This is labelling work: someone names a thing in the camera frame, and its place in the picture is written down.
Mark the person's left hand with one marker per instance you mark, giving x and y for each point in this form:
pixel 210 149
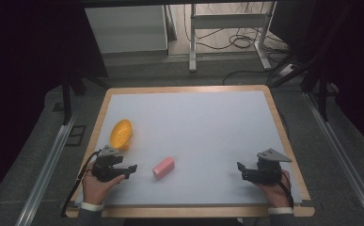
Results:
pixel 96 188

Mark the white metal desk frame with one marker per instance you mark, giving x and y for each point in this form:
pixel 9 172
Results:
pixel 226 21

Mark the white power strip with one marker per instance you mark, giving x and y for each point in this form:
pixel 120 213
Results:
pixel 287 70

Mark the white board with wooden frame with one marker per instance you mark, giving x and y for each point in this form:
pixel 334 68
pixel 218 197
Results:
pixel 198 132

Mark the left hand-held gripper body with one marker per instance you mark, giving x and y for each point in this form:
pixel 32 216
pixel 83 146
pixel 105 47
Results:
pixel 106 163

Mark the pink soap bar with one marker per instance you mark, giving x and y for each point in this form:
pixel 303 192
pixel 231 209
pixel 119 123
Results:
pixel 163 168

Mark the black metal stand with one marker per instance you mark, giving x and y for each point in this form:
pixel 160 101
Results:
pixel 322 94
pixel 66 97

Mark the black floor socket plate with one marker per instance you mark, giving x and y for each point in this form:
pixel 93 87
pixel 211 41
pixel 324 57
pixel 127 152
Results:
pixel 76 135

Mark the orange-yellow mango-shaped object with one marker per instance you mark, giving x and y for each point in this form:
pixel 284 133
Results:
pixel 121 134

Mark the white cabinet panel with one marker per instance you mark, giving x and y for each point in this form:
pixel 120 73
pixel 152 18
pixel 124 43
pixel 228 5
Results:
pixel 126 29

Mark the person's right hand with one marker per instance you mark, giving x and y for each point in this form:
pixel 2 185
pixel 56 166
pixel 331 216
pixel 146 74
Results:
pixel 275 193

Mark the aluminium rail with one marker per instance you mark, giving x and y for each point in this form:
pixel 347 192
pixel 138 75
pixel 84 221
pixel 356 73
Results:
pixel 342 157
pixel 46 172

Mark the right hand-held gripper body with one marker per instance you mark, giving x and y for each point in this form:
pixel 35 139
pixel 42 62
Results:
pixel 265 169

